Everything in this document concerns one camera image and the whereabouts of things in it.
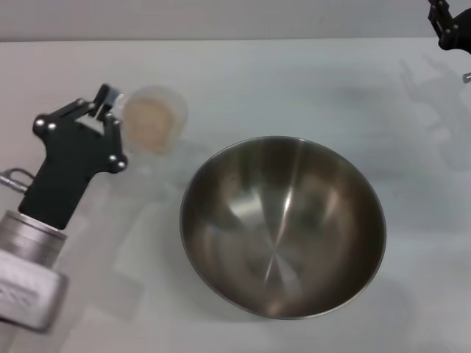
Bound grey left gripper cable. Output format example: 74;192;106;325
0;168;35;193

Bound clear plastic measuring cup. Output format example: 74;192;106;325
118;85;189;155

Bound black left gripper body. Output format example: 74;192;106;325
18;118;112;231

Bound beige rice grains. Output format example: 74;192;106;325
124;99;174;154

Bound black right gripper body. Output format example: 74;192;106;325
439;7;471;56

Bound stainless steel mixing bowl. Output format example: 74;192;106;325
179;135;387;320

